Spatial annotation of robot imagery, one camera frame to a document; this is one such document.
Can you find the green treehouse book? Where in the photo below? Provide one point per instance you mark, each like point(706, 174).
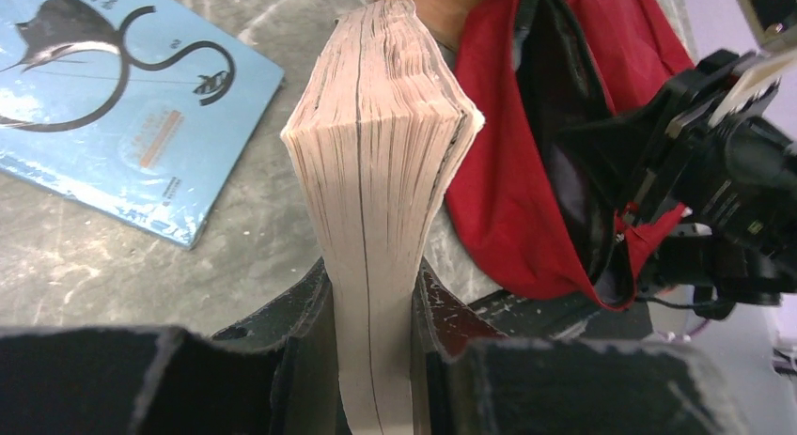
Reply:
point(375, 140)

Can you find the red backpack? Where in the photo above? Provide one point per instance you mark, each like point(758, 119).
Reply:
point(535, 68)

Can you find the light blue notebook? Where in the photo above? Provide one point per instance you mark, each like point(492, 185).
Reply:
point(137, 108)

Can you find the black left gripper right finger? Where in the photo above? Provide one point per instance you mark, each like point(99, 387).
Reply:
point(470, 378)

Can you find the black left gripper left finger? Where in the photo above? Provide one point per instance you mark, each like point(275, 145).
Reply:
point(273, 372)

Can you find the wooden base board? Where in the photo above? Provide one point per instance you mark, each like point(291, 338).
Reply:
point(445, 19)

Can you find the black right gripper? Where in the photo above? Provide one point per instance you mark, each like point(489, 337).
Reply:
point(704, 143)

